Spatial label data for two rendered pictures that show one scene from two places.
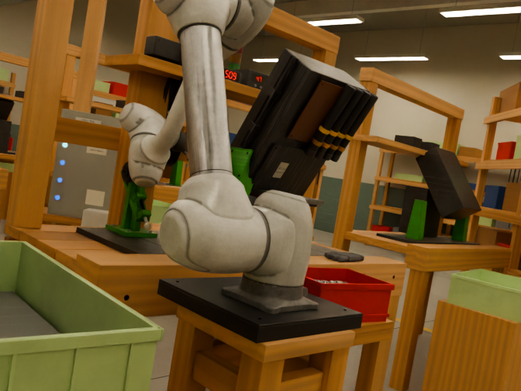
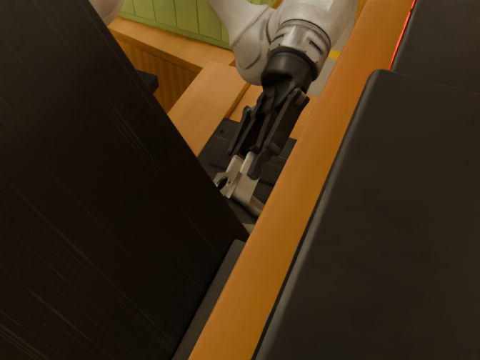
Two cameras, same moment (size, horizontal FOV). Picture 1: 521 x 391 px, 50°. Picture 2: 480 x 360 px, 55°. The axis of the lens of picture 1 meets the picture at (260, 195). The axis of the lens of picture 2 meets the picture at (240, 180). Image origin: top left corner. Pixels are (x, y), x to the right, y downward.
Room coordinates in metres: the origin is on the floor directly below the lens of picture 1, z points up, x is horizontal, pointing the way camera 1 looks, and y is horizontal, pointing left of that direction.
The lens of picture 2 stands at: (2.47, 0.04, 1.71)
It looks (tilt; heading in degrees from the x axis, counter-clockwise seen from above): 51 degrees down; 158
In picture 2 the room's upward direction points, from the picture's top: straight up
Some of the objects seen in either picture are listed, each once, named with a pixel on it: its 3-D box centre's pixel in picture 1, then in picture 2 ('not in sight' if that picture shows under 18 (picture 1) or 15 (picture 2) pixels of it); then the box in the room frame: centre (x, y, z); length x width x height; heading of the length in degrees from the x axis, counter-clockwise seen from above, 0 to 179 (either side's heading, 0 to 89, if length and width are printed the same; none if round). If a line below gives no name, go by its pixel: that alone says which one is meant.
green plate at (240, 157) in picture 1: (238, 175); not in sight; (2.09, 0.09, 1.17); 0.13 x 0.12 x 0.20; 134
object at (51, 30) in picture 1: (203, 122); not in sight; (2.40, 0.29, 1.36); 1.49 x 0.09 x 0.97; 134
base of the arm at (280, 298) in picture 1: (276, 289); not in sight; (1.38, -0.08, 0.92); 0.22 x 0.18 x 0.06; 135
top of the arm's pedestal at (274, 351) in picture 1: (265, 324); not in sight; (1.37, -0.07, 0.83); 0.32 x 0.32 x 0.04; 45
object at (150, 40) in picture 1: (166, 50); not in sight; (2.14, 0.44, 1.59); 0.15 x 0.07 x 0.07; 134
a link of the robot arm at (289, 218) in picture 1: (277, 235); not in sight; (1.36, -0.06, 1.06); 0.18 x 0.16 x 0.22; 131
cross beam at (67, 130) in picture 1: (188, 151); not in sight; (2.45, 0.34, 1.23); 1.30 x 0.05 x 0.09; 134
